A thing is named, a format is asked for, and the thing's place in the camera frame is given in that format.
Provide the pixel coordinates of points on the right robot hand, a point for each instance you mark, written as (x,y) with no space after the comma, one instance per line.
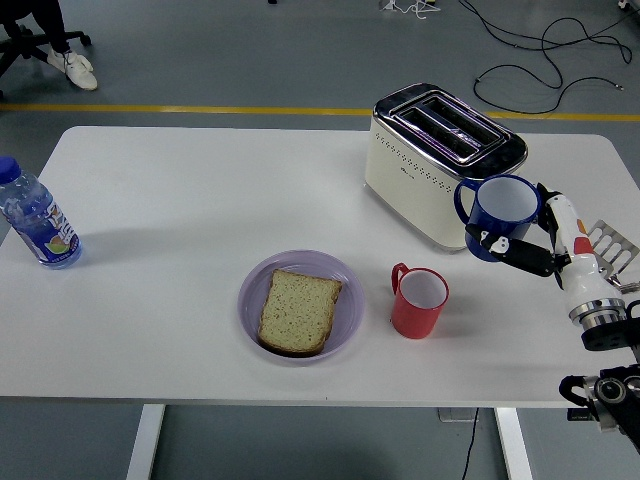
(582,270)

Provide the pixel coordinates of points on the blue enamel cup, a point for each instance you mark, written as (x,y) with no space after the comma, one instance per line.
(505,200)

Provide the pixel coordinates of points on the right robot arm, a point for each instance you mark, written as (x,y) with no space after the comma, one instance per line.
(607,335)

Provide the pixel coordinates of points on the red enamel cup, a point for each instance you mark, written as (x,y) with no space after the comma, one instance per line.
(412,317)

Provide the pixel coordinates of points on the bread slice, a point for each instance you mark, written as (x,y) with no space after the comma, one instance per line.
(297,312)

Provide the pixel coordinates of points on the table height control panel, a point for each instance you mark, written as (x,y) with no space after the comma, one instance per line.
(577,415)

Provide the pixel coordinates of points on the cream and chrome toaster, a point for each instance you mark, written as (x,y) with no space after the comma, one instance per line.
(415,190)

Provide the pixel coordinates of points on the white table leg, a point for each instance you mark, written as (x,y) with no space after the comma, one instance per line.
(146,442)
(514,445)

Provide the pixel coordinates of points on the grey box under table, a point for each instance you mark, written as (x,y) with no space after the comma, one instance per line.
(452,415)

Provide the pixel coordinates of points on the purple plate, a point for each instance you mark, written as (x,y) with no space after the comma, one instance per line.
(350,300)

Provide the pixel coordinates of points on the blue-capped plastic drink bottle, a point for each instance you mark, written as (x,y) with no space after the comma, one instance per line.
(42,225)

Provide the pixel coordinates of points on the person's leg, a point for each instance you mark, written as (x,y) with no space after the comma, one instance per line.
(77,67)

